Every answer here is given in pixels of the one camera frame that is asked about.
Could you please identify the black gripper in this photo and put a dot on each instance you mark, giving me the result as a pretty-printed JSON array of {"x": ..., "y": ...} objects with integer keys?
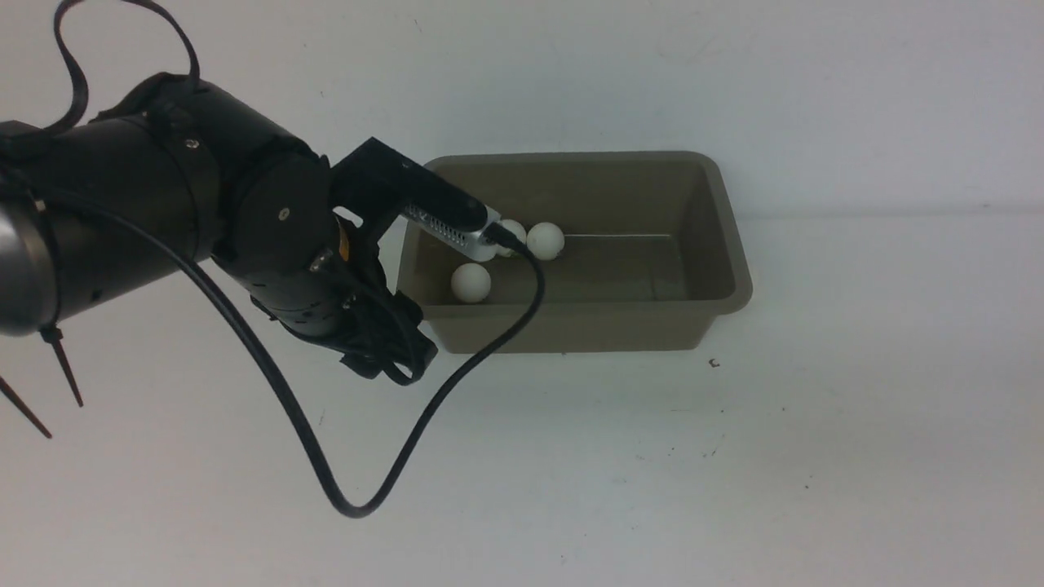
[{"x": 327, "y": 287}]

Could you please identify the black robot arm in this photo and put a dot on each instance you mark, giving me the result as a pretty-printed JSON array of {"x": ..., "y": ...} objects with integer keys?
[{"x": 212, "y": 179}]

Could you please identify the tan plastic storage bin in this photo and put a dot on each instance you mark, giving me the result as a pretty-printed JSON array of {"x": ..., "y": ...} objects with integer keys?
[{"x": 652, "y": 251}]

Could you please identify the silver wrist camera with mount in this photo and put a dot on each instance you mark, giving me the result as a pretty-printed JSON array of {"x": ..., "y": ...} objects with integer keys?
[{"x": 416, "y": 200}]

